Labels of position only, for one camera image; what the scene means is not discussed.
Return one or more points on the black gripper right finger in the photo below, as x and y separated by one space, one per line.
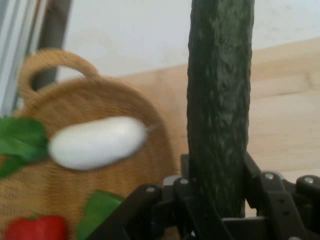
280 200

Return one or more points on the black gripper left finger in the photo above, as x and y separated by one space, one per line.
190 215

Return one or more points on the long dark green cucumber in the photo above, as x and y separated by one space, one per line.
220 100

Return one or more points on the wooden cutting board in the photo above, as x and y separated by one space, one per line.
282 112

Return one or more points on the green toy bell pepper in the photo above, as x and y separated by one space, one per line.
97 215

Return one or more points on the white radish with green leaves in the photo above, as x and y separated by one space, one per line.
97 142

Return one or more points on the woven wicker basket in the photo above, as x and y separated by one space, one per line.
100 100

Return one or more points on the red toy pepper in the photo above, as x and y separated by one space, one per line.
37 228

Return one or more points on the aluminium frame rail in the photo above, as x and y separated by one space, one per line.
12 50

